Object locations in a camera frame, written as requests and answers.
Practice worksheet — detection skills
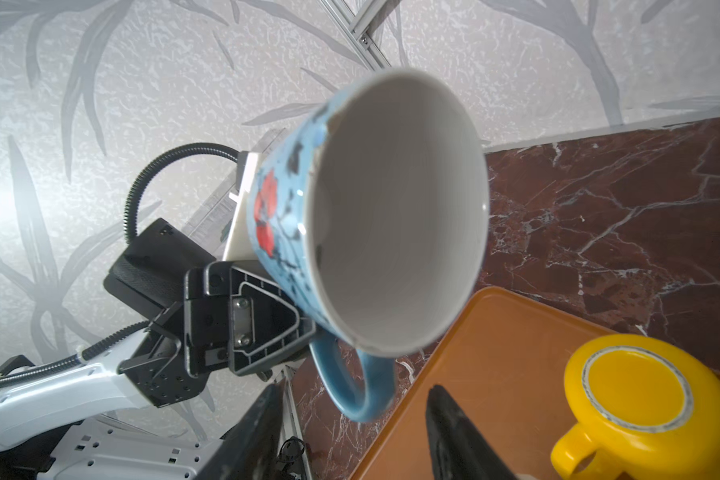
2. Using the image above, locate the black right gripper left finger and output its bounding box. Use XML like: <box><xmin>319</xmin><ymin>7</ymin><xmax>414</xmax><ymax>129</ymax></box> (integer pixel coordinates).
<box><xmin>196</xmin><ymin>384</ymin><xmax>284</xmax><ymax>479</ymax></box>

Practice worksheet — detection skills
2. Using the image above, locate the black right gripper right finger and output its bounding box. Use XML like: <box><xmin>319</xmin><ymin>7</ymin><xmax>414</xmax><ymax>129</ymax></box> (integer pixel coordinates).
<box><xmin>425</xmin><ymin>385</ymin><xmax>517</xmax><ymax>480</ymax></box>

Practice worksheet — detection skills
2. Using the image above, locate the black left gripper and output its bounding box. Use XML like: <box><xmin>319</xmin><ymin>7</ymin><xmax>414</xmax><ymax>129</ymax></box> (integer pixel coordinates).
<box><xmin>119</xmin><ymin>261</ymin><xmax>317</xmax><ymax>407</ymax></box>

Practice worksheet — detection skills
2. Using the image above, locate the teal dotted mug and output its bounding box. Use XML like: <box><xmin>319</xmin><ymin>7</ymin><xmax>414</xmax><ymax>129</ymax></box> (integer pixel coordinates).
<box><xmin>247</xmin><ymin>68</ymin><xmax>490</xmax><ymax>422</ymax></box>

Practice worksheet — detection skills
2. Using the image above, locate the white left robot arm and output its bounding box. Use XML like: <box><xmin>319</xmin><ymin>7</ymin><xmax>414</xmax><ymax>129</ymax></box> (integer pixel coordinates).
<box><xmin>0</xmin><ymin>143</ymin><xmax>317</xmax><ymax>479</ymax></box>

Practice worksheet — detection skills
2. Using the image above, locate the yellow mug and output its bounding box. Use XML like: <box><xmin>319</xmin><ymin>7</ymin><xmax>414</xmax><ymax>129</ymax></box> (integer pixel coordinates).
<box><xmin>550</xmin><ymin>334</ymin><xmax>720</xmax><ymax>479</ymax></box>

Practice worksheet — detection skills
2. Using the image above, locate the orange plastic tray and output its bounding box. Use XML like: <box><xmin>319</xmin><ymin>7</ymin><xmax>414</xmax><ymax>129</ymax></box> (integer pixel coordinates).
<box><xmin>347</xmin><ymin>286</ymin><xmax>720</xmax><ymax>480</ymax></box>

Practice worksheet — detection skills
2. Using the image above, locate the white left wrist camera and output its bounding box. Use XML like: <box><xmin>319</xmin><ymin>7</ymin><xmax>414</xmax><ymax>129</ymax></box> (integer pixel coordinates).
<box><xmin>222</xmin><ymin>151</ymin><xmax>261</xmax><ymax>261</ymax></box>

